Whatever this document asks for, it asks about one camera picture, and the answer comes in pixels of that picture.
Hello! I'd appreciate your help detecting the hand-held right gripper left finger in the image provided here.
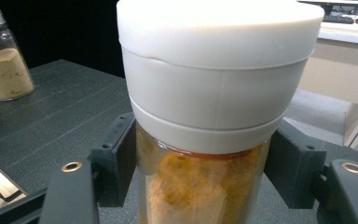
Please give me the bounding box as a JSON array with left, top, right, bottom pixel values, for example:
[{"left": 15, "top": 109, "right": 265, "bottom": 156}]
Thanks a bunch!
[{"left": 38, "top": 111, "right": 138, "bottom": 224}]

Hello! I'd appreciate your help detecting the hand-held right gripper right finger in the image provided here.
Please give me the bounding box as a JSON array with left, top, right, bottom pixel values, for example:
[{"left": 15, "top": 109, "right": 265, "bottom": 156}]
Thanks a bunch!
[{"left": 264, "top": 119, "right": 358, "bottom": 224}]

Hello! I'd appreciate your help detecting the black shelf with metal legs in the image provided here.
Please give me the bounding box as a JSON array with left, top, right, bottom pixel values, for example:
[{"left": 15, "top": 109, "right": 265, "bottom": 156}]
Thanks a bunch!
[{"left": 0, "top": 59, "right": 321, "bottom": 224}]

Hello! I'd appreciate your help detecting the glass jar with metal lid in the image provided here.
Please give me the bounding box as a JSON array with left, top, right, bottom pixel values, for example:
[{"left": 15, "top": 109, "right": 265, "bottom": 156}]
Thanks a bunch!
[{"left": 0, "top": 7, "right": 35, "bottom": 103}]

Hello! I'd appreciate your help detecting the spice jar with white lid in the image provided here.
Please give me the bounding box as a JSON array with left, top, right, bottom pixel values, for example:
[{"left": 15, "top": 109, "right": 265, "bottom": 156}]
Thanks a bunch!
[{"left": 116, "top": 0, "right": 326, "bottom": 224}]

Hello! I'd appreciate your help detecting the beige desk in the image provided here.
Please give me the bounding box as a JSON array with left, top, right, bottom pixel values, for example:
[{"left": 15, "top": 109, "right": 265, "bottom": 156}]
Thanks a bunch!
[{"left": 296, "top": 0, "right": 358, "bottom": 149}]

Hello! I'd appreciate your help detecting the black curtain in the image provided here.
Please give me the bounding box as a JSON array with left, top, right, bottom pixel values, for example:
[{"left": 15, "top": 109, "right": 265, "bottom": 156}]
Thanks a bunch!
[{"left": 0, "top": 0, "right": 126, "bottom": 79}]

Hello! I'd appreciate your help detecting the black keyboard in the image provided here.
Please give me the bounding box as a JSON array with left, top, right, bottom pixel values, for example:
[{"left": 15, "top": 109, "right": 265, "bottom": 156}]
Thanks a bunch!
[{"left": 322, "top": 13, "right": 355, "bottom": 25}]

